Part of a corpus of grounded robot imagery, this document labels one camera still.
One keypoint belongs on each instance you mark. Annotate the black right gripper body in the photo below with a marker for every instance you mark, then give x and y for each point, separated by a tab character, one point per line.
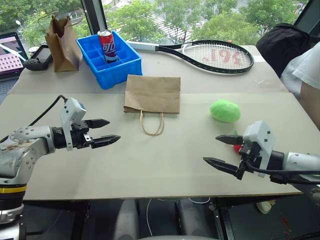
250	155

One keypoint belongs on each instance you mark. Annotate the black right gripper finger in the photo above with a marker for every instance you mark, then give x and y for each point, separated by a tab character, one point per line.
228	139
220	165

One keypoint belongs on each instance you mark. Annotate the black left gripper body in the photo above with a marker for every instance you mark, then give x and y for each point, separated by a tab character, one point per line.
78	136

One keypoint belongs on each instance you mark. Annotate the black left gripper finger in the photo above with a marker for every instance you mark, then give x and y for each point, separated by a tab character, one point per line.
106	140
98	123

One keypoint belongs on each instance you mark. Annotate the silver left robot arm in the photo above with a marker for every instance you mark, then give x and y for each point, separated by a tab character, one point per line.
25	150

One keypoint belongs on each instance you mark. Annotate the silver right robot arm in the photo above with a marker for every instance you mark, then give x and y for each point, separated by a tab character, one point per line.
298	160

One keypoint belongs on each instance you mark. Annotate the person's bare forearm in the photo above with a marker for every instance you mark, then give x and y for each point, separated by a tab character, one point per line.
311	105

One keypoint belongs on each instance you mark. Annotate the flat brown paper bag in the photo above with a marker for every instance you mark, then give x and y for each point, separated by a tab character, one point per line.
153	93

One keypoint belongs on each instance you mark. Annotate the standing brown paper bag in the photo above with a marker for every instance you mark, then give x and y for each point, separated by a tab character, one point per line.
62	47

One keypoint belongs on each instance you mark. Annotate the small red object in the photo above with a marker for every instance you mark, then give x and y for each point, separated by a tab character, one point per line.
236	149

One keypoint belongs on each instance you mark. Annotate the green plush toy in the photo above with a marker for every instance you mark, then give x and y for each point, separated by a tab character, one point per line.
225	110

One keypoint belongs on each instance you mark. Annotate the white shoe on floor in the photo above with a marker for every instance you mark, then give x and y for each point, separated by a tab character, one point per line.
265	206

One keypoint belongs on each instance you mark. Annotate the blue divided plastic crate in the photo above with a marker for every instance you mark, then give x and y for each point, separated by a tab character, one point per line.
125	68

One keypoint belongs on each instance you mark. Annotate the red and purple soda can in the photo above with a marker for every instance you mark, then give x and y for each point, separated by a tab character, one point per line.
108	46

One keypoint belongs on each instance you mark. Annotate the black and white tennis racket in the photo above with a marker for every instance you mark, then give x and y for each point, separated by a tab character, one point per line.
246	63

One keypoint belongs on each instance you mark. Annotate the grey rounded leg shape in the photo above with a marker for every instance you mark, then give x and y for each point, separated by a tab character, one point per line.
127	217

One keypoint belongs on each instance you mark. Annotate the black handheld controller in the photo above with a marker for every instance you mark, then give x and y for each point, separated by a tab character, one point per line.
40	58

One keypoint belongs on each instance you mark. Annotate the small white round object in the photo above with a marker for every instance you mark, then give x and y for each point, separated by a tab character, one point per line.
33	49

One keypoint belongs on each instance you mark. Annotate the open laptop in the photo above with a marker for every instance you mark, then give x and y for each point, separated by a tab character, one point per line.
10	57

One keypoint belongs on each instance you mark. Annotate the black backpack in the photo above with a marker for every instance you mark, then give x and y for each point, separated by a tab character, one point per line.
280	45

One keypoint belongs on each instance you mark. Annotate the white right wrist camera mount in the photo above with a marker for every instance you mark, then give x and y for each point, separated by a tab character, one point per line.
261	135

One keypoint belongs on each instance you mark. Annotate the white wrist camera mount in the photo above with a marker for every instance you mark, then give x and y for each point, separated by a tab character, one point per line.
261	135
72	108

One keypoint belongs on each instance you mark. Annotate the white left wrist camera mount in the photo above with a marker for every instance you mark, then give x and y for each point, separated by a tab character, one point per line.
72	108

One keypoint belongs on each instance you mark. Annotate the black table frame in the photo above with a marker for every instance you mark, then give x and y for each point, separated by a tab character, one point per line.
75	207

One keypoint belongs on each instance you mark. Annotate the black window frame post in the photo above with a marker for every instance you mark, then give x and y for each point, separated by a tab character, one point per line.
93	17

